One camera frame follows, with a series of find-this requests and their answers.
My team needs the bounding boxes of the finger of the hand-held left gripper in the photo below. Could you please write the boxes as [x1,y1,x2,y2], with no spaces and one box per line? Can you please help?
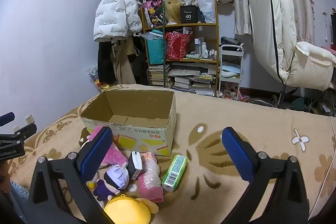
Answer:
[13,123,37,141]
[0,112,15,127]

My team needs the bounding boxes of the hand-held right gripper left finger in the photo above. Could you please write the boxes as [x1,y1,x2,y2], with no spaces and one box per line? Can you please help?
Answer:
[26,126,113,224]

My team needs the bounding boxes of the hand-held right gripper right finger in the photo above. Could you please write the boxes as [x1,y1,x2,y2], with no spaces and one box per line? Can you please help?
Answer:
[222,126,309,224]

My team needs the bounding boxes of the pink plush bear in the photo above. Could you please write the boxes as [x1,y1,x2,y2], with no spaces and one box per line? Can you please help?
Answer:
[80,126,129,168]

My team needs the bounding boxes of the purple-haired plush doll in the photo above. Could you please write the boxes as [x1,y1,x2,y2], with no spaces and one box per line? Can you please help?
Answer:
[88,165,130,202]

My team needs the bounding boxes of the black and white small pack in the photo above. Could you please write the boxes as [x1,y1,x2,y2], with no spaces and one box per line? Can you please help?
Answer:
[128,151,143,181]

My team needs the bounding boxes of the cardboard box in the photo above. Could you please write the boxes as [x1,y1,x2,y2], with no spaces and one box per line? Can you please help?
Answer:
[80,90,177,157]

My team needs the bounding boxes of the green tissue pack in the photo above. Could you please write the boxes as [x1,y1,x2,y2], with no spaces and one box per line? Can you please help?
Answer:
[162,154,188,193]

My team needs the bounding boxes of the yellow plush toy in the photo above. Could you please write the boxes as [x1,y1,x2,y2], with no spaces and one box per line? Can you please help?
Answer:
[104,194,159,224]

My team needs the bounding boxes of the pink tissue pack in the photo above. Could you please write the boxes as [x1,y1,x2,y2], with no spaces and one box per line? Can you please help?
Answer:
[138,173,165,203]

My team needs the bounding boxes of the person's left forearm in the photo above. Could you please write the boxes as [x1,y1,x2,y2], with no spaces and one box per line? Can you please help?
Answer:
[0,161,12,194]

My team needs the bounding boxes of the light blue knit cloth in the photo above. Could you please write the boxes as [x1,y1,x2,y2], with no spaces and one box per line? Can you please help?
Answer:
[9,181,29,205]

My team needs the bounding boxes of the pink toys under cart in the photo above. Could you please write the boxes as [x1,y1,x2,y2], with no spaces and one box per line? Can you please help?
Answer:
[219,82,250,102]

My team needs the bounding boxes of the plastic bag with yellow toys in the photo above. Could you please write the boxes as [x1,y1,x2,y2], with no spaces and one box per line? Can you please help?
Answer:
[86,64,111,90]

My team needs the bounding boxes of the pile of books and papers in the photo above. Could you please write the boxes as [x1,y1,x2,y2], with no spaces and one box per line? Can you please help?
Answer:
[168,63,217,96]

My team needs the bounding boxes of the beige coat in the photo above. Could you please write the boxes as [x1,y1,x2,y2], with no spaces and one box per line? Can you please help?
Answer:
[110,38,137,85]

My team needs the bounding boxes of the black hanging garment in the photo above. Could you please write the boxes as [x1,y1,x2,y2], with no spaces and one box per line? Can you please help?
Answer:
[97,40,116,84]

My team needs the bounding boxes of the stack of books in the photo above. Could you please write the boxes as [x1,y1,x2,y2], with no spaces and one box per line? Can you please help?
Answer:
[149,64,171,87]

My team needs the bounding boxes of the dark hanging garment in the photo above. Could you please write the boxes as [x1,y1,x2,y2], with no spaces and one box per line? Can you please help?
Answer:
[134,35,150,85]

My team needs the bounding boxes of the white rolling cart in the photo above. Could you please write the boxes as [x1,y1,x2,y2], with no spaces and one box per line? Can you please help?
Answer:
[218,43,244,101]

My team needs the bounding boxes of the row of cosmetic bottles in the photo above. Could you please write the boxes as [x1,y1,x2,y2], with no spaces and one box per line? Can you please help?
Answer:
[194,37,218,59]

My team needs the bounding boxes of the teal bag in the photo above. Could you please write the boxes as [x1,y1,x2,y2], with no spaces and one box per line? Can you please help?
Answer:
[146,29,166,65]

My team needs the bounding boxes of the red patterned bag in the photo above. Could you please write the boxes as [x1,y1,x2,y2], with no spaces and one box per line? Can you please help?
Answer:
[165,31,194,61]

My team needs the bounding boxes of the yellow wooden shelf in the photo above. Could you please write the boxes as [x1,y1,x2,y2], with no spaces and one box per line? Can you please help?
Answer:
[141,0,219,97]

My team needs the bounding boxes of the white puffer jacket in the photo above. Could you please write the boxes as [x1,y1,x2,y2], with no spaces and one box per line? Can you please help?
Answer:
[94,0,143,42]

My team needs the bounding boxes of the black box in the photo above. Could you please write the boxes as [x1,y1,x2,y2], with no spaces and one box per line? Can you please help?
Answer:
[180,5,198,23]

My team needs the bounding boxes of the white plastic bag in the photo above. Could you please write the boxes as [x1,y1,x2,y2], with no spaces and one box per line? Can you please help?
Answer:
[196,0,217,24]

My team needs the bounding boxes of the black and pink printed bag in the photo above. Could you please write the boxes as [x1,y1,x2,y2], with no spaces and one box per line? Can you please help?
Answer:
[144,0,166,28]

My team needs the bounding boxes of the blond wig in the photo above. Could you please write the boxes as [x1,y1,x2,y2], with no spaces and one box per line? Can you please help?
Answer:
[164,0,183,25]

